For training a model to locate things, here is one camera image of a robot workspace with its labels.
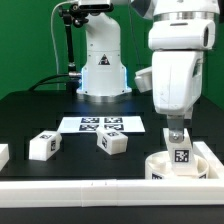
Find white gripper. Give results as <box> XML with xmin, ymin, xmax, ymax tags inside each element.
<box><xmin>135</xmin><ymin>50</ymin><xmax>203</xmax><ymax>142</ymax></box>

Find white marker sheet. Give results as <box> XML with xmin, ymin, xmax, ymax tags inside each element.
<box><xmin>58</xmin><ymin>116</ymin><xmax>145</xmax><ymax>133</ymax></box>

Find white front fence bar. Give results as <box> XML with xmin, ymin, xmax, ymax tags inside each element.
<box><xmin>0</xmin><ymin>179</ymin><xmax>224</xmax><ymax>208</ymax></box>

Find white left fence bar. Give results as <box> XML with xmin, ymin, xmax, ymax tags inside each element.
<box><xmin>0</xmin><ymin>144</ymin><xmax>9</xmax><ymax>171</ymax></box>

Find black cables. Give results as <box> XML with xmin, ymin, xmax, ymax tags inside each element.
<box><xmin>27</xmin><ymin>73</ymin><xmax>73</xmax><ymax>92</ymax></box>

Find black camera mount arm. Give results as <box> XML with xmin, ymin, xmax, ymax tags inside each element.
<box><xmin>59</xmin><ymin>5</ymin><xmax>88</xmax><ymax>94</ymax></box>

